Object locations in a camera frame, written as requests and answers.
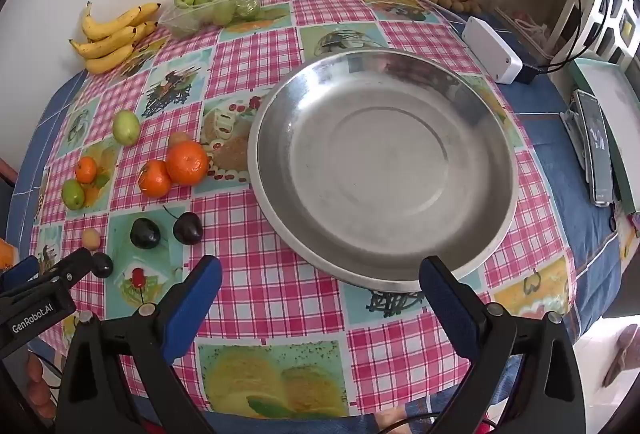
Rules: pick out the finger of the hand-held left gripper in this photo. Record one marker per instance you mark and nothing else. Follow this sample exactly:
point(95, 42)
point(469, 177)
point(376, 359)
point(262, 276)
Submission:
point(20, 271)
point(75, 264)

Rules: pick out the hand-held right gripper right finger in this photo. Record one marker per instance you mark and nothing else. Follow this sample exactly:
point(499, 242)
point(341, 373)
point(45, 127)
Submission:
point(450, 309)

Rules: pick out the small green fruit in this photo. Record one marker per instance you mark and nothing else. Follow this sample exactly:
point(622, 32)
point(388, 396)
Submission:
point(73, 194)

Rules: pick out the person's left hand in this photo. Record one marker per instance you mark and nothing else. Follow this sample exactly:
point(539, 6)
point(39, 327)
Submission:
point(37, 389)

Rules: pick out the black smartphone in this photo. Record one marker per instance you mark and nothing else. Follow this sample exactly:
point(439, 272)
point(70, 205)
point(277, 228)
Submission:
point(597, 149)

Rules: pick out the brown longan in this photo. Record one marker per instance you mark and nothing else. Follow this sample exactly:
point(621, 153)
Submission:
point(179, 139)
point(91, 239)

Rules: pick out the round steel basin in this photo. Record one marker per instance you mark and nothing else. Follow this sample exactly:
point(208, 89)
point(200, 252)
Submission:
point(380, 164)

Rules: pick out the orange object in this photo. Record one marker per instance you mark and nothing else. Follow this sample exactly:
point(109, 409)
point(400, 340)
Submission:
point(5, 254)

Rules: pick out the clear plastic tray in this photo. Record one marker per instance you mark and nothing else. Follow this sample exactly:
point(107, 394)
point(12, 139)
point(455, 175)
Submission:
point(172, 23)

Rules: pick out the dark red cherry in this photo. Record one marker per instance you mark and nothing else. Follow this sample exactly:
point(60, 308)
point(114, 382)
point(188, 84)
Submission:
point(145, 234)
point(187, 229)
point(103, 265)

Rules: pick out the small tangerine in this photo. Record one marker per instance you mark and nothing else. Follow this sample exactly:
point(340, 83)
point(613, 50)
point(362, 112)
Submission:
point(86, 169)

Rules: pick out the medium tangerine with stem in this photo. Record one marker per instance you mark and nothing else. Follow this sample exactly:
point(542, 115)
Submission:
point(155, 179)

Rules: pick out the white plastic bag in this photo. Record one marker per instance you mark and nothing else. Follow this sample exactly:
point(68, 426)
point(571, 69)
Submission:
point(532, 31)

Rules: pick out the white plastic power box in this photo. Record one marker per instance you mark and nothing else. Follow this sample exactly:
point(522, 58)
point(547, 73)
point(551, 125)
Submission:
point(490, 46)

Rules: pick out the red wooden chair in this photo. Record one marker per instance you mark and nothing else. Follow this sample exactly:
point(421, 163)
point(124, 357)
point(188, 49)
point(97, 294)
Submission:
point(6, 171)

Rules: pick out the green-edged white box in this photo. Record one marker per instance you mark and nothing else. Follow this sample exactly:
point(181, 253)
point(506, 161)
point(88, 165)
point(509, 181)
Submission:
point(612, 104)

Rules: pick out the large tangerine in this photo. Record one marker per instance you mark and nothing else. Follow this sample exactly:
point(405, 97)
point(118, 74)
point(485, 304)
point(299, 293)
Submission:
point(187, 163)

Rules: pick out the bunch of yellow bananas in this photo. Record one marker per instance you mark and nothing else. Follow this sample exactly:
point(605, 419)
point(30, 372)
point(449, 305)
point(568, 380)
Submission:
point(107, 46)

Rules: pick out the black power adapter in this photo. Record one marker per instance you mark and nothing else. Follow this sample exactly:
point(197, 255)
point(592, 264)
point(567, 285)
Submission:
point(527, 73)

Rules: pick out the white phone stand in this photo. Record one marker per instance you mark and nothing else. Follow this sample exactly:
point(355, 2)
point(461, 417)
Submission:
point(570, 126)

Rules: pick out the large green jujube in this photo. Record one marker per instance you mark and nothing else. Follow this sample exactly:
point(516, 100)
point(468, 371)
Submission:
point(125, 127)

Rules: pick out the heap of small green jujubes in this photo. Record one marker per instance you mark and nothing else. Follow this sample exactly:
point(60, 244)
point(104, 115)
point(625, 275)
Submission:
point(222, 11)

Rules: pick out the black scissors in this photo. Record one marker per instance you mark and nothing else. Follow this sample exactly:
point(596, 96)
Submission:
point(613, 221)

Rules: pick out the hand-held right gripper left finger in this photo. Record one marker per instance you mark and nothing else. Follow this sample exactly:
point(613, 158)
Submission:
point(195, 304)

